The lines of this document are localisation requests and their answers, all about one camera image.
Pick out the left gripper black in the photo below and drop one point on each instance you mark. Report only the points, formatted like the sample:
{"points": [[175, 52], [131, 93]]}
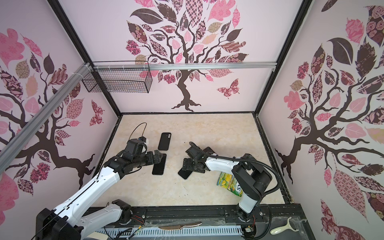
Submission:
{"points": [[151, 160]]}

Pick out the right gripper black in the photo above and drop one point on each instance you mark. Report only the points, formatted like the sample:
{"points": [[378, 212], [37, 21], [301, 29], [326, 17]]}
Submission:
{"points": [[188, 165]]}

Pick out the black smartphone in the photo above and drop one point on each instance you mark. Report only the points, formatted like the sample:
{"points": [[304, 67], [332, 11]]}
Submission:
{"points": [[158, 169]]}

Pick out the black phone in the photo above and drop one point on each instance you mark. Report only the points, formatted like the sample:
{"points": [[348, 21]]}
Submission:
{"points": [[184, 174], [209, 151]]}

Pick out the black phone case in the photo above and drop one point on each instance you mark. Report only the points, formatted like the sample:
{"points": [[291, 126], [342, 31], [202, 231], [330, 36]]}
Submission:
{"points": [[164, 142]]}

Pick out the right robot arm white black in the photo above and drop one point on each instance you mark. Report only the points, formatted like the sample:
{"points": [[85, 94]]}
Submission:
{"points": [[252, 176]]}

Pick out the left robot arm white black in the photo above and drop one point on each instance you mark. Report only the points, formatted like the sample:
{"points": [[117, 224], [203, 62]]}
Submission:
{"points": [[69, 221]]}

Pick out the green yellow candy bag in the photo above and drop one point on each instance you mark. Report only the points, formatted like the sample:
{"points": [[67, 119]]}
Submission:
{"points": [[229, 182]]}

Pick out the wooden knife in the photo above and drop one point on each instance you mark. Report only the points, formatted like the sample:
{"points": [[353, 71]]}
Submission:
{"points": [[180, 226]]}

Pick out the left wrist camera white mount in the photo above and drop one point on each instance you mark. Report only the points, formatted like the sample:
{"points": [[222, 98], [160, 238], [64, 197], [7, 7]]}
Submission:
{"points": [[143, 141]]}

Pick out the white perforated cable tray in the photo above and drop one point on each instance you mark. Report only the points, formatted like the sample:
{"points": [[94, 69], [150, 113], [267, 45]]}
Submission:
{"points": [[152, 232]]}

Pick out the black wire basket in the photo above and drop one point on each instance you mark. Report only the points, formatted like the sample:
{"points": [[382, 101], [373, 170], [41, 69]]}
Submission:
{"points": [[119, 77]]}

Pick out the aluminium rail back wall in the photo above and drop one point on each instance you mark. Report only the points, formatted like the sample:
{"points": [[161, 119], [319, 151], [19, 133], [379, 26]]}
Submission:
{"points": [[198, 66]]}

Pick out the aluminium rail wall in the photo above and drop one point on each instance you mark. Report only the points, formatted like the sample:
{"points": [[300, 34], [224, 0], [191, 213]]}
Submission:
{"points": [[198, 66], [12, 149]]}

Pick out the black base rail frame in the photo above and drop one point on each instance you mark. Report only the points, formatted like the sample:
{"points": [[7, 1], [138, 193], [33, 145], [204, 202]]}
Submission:
{"points": [[263, 219]]}

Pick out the aluminium rail left wall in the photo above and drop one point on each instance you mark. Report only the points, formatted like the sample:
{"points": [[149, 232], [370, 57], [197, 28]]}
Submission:
{"points": [[12, 149]]}

